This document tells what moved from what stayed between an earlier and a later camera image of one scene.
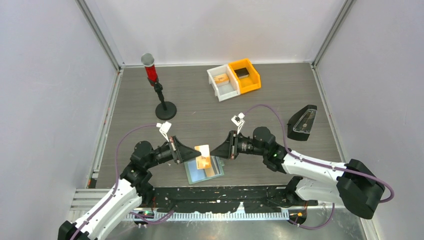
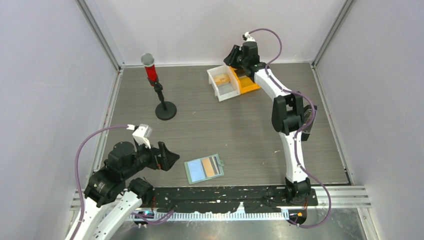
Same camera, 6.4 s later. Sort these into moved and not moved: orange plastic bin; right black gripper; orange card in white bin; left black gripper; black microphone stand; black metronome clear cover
Moved: left black gripper; right black gripper
Not moved: black microphone stand; orange plastic bin; black metronome clear cover; orange card in white bin
